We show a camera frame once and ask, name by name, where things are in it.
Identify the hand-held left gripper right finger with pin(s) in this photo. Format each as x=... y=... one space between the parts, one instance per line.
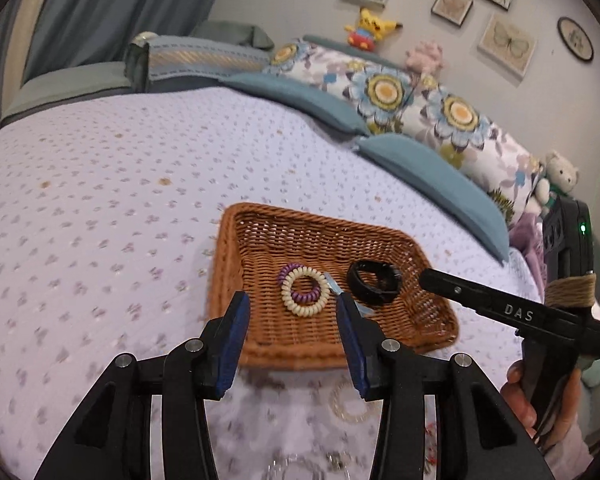
x=352 y=345

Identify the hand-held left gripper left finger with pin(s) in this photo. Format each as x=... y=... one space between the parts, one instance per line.
x=235 y=345

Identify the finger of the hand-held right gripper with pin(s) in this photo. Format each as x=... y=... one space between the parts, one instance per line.
x=480 y=300

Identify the clear hair clip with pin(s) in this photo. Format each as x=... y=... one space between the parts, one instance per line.
x=332 y=285

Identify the brown wicker basket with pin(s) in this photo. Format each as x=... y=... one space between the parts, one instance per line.
x=280 y=240

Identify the person's right forearm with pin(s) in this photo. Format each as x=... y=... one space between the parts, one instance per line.
x=570 y=455

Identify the person's right hand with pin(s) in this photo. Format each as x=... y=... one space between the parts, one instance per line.
x=515 y=385

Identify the purple cloth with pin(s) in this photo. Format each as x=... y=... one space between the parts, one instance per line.
x=525 y=235

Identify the white teddy bear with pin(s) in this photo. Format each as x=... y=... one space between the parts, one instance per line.
x=560 y=172

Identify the teal pillow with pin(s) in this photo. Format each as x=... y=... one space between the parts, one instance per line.
x=300 y=100
x=430 y=175

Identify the floral pillow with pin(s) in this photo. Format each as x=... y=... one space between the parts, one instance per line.
x=460 y=115
x=380 y=90

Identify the butterfly canvas picture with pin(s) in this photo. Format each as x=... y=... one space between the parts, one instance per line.
x=506 y=44

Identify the pink plush toy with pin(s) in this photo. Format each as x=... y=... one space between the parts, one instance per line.
x=425 y=55

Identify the blue striped sofa cover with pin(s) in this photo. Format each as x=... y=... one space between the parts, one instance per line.
x=205 y=57

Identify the yellow plush toy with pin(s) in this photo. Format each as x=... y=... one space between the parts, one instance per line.
x=367 y=22

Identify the teal headboard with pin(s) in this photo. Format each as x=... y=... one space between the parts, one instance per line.
x=330 y=42

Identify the grey-green sofa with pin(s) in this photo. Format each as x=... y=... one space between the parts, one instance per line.
x=70 y=80

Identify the white round object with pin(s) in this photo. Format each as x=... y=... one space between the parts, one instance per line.
x=145 y=37

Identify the blue curtain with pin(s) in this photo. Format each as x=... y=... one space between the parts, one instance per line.
x=105 y=0
x=0 y=70

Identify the round black picture frame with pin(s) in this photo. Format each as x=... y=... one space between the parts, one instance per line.
x=575 y=39

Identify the small black picture frame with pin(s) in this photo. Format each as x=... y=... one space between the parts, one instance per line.
x=451 y=6

